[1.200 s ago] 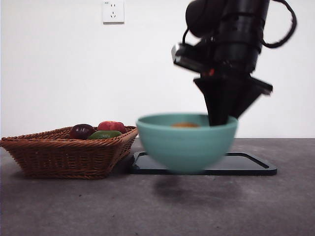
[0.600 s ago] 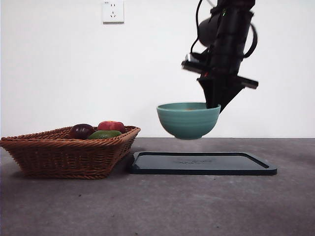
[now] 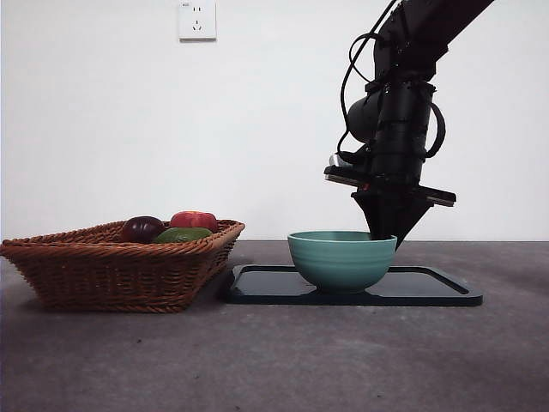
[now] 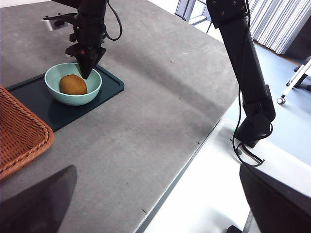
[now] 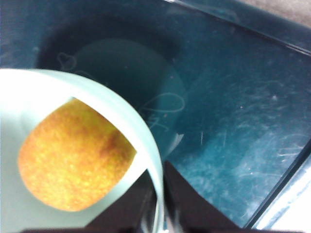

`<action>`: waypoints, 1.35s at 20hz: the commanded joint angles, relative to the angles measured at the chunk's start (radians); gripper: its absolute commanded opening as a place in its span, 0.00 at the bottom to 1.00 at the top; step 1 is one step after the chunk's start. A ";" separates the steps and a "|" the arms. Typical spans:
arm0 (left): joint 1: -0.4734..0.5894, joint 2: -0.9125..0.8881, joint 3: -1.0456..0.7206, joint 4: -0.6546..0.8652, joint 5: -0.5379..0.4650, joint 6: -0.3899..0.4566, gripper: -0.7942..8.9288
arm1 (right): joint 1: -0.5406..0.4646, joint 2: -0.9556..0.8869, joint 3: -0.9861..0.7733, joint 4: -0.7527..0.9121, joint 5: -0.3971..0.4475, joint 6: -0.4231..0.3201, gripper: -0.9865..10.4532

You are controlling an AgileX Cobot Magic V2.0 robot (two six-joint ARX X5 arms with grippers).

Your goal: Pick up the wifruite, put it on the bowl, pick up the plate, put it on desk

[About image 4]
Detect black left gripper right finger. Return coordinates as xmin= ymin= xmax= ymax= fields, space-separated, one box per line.
xmin=239 ymin=162 xmax=311 ymax=233

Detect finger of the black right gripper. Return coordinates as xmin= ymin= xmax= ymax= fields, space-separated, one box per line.
xmin=76 ymin=54 xmax=101 ymax=80

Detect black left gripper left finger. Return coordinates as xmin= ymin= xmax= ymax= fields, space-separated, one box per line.
xmin=0 ymin=164 xmax=78 ymax=233

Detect brown kiwifruit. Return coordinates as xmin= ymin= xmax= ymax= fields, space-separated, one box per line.
xmin=59 ymin=74 xmax=88 ymax=95

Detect teal ribbed bowl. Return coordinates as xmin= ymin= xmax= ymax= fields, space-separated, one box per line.
xmin=44 ymin=62 xmax=103 ymax=106

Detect dark rectangular tray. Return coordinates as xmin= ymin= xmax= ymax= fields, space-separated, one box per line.
xmin=6 ymin=64 xmax=125 ymax=133

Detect brown wicker basket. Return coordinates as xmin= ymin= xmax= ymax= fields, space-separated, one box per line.
xmin=0 ymin=84 xmax=55 ymax=182

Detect white stand leg with caster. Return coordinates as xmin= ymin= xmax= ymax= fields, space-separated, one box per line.
xmin=278 ymin=57 xmax=311 ymax=105

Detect white slatted blinds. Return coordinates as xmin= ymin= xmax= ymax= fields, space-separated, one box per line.
xmin=246 ymin=0 xmax=311 ymax=55

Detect small camera on black bracket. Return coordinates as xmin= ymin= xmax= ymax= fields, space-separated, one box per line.
xmin=41 ymin=13 xmax=79 ymax=32

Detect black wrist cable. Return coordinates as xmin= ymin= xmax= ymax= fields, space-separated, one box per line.
xmin=104 ymin=0 xmax=123 ymax=41

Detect black arm base cable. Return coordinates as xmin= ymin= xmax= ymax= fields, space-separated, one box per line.
xmin=231 ymin=84 xmax=274 ymax=168

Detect grey metal frame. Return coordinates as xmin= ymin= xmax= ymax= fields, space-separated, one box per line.
xmin=174 ymin=0 xmax=212 ymax=26

